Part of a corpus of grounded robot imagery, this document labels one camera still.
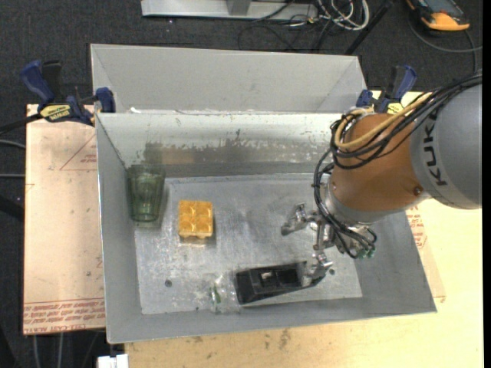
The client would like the clear plastic packet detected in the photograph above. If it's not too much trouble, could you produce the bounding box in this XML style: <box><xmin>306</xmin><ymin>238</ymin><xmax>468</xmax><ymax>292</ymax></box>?
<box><xmin>208</xmin><ymin>273</ymin><xmax>242</xmax><ymax>315</ymax></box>

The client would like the green glass cup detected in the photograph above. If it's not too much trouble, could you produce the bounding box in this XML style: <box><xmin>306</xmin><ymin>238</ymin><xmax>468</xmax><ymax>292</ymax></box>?
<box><xmin>126</xmin><ymin>163</ymin><xmax>167</xmax><ymax>223</ymax></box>

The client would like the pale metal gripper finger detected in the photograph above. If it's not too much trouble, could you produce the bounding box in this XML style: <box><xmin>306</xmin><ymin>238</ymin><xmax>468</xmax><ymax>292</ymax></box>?
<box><xmin>280</xmin><ymin>202</ymin><xmax>318</xmax><ymax>238</ymax></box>
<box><xmin>302</xmin><ymin>251</ymin><xmax>335</xmax><ymax>288</ymax></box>

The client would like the grey metal bin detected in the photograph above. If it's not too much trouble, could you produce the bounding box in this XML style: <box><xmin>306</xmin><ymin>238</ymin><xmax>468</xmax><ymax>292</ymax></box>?
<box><xmin>90</xmin><ymin>43</ymin><xmax>439</xmax><ymax>345</ymax></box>

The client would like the yellow studded block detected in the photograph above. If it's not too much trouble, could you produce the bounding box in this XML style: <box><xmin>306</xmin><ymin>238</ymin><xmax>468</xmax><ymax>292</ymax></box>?
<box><xmin>176</xmin><ymin>199</ymin><xmax>215</xmax><ymax>248</ymax></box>

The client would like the black plastic box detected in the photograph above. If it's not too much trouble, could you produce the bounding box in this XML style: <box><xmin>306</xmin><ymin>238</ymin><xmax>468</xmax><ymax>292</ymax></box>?
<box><xmin>234</xmin><ymin>260</ymin><xmax>328</xmax><ymax>306</ymax></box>

